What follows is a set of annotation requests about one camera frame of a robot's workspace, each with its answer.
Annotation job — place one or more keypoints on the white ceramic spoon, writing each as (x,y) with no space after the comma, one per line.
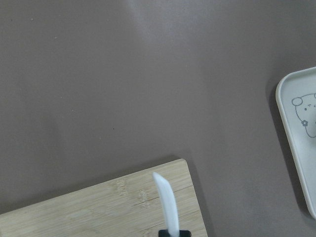
(169,206)

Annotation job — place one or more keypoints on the bamboo cutting board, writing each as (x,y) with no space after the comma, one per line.
(128,206)

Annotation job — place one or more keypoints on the white serving tray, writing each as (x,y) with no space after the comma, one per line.
(296,101)

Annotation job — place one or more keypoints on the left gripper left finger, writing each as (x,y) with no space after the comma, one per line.
(163,233)

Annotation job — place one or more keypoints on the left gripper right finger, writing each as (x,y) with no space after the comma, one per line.
(184,233)

